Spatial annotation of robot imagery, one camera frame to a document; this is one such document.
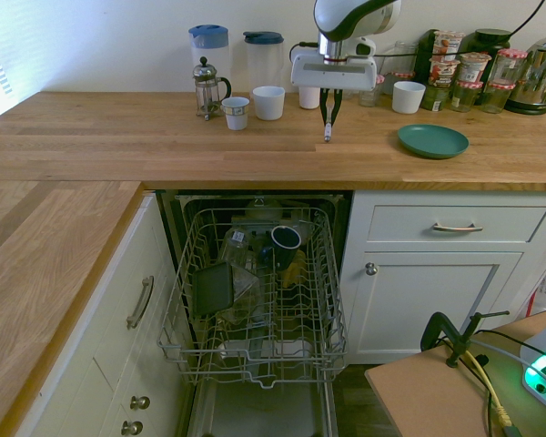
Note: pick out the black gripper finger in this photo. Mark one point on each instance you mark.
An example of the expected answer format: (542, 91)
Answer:
(323, 107)
(339, 101)

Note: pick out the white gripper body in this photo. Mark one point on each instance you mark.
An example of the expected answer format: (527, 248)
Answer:
(332, 73)

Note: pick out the built-in dishwasher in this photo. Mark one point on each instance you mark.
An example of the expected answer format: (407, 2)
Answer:
(264, 409)

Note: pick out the small white cup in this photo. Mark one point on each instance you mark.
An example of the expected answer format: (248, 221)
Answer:
(308, 99)

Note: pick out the glass jar red checkered lid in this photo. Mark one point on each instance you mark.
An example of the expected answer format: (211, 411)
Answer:
(509, 66)
(371, 97)
(497, 96)
(401, 76)
(465, 96)

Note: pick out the wide white ceramic cup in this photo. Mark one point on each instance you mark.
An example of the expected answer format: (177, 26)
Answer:
(408, 98)
(268, 104)

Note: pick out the clear pitcher dark blue lid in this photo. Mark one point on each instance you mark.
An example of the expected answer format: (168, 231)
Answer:
(261, 64)

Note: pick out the empty lidless glass jar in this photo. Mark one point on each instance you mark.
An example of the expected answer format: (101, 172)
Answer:
(405, 52)

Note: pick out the patterned white paper cup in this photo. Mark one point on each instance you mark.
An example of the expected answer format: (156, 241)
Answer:
(235, 114)

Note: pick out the tall black container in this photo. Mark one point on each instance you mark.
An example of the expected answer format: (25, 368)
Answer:
(423, 52)

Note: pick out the dark green jar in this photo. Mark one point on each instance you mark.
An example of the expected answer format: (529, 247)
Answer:
(434, 98)

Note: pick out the teal round plate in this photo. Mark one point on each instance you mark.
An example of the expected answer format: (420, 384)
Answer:
(432, 141)

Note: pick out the yogurt pot red label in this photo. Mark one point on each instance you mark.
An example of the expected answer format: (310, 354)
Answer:
(448, 43)
(443, 70)

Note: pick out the glass French press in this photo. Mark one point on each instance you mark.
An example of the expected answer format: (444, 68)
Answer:
(205, 86)

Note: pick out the clear pitcher light blue lid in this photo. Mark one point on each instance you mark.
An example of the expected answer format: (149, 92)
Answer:
(209, 50)

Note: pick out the white drawer front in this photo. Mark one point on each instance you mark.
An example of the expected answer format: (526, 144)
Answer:
(400, 225)

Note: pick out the dark navy mug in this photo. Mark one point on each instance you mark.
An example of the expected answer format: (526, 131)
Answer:
(283, 255)

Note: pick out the clear glass jar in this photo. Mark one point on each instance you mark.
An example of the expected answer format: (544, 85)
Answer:
(236, 248)

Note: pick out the yellow plastic item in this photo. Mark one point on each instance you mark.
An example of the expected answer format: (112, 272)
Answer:
(296, 271)

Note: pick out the round metal door knob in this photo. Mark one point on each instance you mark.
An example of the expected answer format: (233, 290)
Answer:
(371, 268)

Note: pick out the clear glass food container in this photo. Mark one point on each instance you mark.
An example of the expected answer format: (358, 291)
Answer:
(246, 291)

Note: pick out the stainless steel electric kettle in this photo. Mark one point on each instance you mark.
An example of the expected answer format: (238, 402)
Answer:
(541, 73)

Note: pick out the black rectangular plastic container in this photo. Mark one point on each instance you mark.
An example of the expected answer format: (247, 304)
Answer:
(211, 289)

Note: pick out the white cabinet door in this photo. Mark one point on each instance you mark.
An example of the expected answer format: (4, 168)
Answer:
(432, 309)

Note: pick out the black metal clamp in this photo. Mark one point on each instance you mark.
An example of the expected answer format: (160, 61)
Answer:
(457, 346)

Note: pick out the brown wooden mounting board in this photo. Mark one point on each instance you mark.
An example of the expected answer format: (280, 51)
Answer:
(427, 396)

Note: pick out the cream corner cabinet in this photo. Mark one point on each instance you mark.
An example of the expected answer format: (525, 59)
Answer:
(109, 355)

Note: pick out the round metal drawer knob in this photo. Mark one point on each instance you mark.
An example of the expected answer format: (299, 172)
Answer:
(132, 428)
(140, 402)

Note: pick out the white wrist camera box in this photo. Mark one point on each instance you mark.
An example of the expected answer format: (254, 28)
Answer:
(365, 47)

